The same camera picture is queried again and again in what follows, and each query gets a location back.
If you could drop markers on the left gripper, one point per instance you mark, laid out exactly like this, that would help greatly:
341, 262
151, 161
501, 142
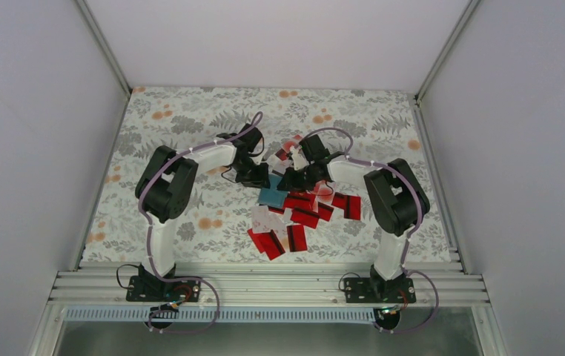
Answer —
258, 182

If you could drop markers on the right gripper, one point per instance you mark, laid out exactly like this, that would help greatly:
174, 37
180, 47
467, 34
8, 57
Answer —
291, 182

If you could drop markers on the teal leather card holder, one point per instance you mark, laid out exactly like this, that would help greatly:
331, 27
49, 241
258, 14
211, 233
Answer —
272, 196

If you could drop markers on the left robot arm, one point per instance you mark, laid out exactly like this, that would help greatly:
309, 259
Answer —
164, 189

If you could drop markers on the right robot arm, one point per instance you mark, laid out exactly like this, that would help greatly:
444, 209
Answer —
398, 201

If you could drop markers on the white card top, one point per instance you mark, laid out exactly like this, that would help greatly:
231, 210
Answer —
284, 152

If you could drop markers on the red card top pile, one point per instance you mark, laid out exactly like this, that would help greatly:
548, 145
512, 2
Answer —
302, 201

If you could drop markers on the red card pile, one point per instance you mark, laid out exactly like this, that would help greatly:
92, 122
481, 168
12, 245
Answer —
303, 217
302, 201

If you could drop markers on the white april card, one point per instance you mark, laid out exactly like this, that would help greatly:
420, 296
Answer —
264, 221

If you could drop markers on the red card right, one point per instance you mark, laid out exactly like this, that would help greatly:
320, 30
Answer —
351, 205

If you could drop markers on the red card centre pile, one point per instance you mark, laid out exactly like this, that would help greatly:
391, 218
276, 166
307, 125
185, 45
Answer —
303, 217

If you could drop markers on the red card front left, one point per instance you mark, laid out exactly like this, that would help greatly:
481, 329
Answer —
267, 243

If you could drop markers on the red card front middle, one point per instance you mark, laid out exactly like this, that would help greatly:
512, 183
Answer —
296, 238

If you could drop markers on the floral table mat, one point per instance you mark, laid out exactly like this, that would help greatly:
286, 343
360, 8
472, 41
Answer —
371, 124

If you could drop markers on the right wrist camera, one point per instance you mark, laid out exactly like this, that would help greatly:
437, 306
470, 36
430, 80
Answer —
297, 158

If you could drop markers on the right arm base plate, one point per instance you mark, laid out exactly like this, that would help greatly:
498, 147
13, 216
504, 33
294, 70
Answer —
364, 290

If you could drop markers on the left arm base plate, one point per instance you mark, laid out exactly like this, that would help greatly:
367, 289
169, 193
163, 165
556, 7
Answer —
149, 290

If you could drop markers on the aluminium rail frame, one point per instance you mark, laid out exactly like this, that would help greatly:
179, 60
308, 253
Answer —
270, 284

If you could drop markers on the perforated cable tray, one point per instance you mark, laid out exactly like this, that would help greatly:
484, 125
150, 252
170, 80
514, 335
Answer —
193, 314

